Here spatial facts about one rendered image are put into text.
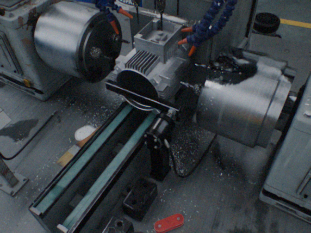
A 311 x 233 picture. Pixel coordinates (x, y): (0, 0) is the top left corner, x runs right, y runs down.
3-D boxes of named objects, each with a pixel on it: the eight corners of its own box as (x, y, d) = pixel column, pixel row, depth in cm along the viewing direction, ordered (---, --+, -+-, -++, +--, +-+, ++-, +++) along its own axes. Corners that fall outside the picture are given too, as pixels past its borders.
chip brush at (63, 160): (98, 125, 110) (97, 123, 109) (108, 130, 108) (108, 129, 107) (55, 163, 99) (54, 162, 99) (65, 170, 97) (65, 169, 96)
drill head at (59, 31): (64, 37, 130) (46, -20, 111) (134, 61, 116) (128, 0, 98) (21, 70, 115) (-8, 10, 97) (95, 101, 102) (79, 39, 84)
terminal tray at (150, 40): (154, 37, 99) (153, 17, 94) (182, 45, 95) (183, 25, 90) (134, 56, 92) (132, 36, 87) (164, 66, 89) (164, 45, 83)
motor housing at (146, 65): (146, 69, 112) (142, 24, 98) (191, 85, 105) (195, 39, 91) (115, 102, 101) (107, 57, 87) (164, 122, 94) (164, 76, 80)
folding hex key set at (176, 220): (156, 236, 82) (156, 233, 81) (152, 225, 84) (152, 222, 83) (185, 224, 84) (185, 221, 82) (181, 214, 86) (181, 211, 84)
